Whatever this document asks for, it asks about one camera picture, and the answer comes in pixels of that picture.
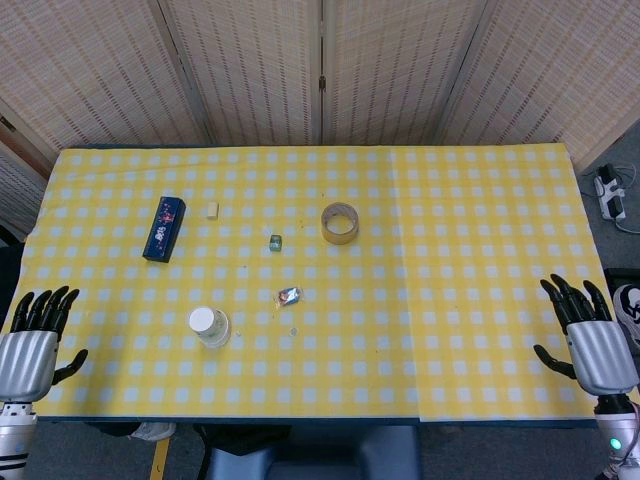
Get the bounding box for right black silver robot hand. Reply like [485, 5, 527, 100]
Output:
[532, 273, 640, 397]

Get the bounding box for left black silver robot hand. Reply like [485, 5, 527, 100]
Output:
[0, 285, 89, 403]

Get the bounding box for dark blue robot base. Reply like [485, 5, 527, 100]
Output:
[204, 424, 422, 480]

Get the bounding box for white black sneaker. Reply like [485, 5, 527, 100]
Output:
[612, 283, 640, 357]

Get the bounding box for white shoe under table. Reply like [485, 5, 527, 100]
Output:
[128, 422, 177, 442]

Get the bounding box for white power strip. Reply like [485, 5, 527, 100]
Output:
[593, 163, 629, 222]

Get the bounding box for yellow floor tape strip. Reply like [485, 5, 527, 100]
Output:
[149, 439, 172, 480]

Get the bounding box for dark blue long box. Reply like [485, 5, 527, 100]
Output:
[142, 195, 188, 264]

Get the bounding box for yellow white checked tablecloth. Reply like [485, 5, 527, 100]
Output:
[0, 143, 617, 422]

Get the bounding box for colourful candy wrapper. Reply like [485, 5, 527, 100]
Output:
[273, 286, 306, 309]

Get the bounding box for woven folding screen panel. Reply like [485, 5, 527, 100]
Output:
[0, 0, 214, 151]
[439, 0, 640, 169]
[321, 0, 489, 147]
[158, 0, 324, 147]

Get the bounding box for yellow tape roll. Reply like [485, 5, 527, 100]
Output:
[320, 201, 361, 246]

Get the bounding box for white power cable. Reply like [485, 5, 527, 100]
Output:
[612, 164, 640, 235]

